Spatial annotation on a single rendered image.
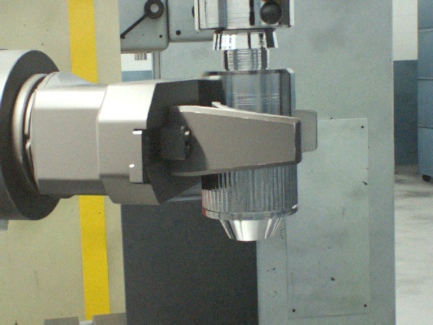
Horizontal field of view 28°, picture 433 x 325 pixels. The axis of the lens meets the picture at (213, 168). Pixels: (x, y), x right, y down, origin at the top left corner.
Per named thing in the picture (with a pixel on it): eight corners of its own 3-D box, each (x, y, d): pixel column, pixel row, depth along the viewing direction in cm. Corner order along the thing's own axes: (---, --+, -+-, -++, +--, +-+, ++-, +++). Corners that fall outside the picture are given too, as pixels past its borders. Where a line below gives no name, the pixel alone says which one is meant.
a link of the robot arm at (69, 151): (142, 40, 36) (-112, 46, 39) (149, 264, 38) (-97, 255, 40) (214, 43, 48) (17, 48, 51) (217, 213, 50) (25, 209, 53)
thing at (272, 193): (317, 212, 42) (315, 88, 41) (235, 225, 40) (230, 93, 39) (262, 200, 46) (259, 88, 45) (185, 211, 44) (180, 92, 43)
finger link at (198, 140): (302, 175, 39) (171, 173, 41) (301, 104, 39) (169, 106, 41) (297, 180, 38) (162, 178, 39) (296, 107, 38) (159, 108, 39)
